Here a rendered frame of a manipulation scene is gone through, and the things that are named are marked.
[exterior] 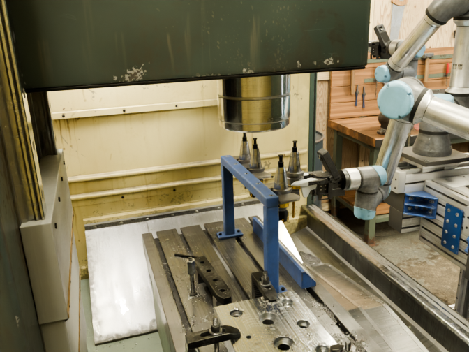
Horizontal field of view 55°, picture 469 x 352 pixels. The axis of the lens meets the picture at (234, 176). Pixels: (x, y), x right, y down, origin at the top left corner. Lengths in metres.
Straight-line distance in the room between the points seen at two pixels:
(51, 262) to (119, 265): 1.20
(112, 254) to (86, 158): 0.42
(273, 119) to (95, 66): 0.37
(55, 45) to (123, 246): 1.34
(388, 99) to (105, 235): 1.29
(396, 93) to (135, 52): 0.91
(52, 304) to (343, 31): 0.72
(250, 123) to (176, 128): 1.11
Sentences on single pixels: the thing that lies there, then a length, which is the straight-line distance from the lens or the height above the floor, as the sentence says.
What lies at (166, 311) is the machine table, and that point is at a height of 0.90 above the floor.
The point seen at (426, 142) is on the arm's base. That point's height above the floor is 1.22.
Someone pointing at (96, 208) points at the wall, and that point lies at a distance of 2.09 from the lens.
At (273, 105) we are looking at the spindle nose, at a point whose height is 1.53.
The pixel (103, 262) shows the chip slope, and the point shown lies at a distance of 1.99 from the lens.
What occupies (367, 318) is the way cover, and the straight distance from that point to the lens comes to 1.63.
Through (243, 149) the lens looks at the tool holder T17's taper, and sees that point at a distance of 1.63.
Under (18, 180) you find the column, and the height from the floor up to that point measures 1.48.
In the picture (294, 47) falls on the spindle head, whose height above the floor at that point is 1.65.
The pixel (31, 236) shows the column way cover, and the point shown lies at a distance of 0.77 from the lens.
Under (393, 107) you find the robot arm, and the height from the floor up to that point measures 1.43.
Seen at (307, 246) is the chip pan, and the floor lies 0.66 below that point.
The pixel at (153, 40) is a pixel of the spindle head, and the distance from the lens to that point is 0.82.
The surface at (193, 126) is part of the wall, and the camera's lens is 2.03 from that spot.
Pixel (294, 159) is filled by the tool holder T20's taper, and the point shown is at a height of 1.27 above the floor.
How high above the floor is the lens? 1.70
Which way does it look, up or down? 19 degrees down
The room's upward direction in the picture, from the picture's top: 2 degrees counter-clockwise
